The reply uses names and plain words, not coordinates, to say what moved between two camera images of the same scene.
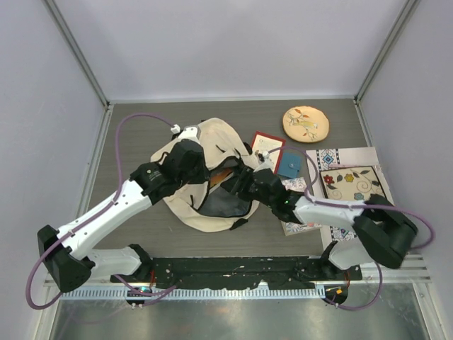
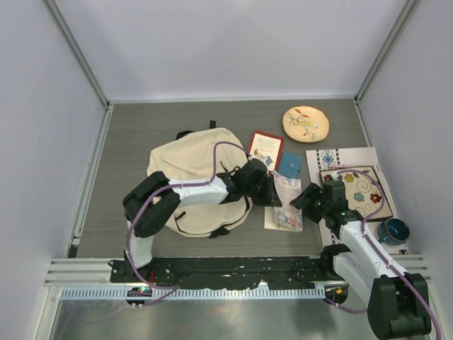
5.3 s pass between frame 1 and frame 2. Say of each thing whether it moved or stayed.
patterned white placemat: stayed
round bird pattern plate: stayed
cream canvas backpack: moved
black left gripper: moved
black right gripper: moved
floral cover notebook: moved
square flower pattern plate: stayed
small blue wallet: stayed
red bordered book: stayed
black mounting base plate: stayed
